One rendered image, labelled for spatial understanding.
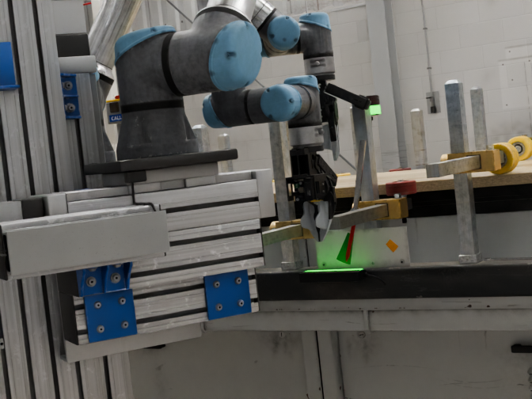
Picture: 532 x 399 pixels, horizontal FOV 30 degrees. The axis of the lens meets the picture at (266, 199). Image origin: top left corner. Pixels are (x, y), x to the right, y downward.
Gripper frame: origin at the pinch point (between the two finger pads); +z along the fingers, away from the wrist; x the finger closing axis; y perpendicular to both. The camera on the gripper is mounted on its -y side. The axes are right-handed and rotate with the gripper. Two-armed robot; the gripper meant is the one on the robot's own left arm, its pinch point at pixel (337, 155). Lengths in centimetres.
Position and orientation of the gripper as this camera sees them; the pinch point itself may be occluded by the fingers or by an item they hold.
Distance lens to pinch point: 247.3
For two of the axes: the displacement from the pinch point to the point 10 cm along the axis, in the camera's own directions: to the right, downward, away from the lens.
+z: 1.1, 9.9, 0.5
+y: -9.8, 1.0, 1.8
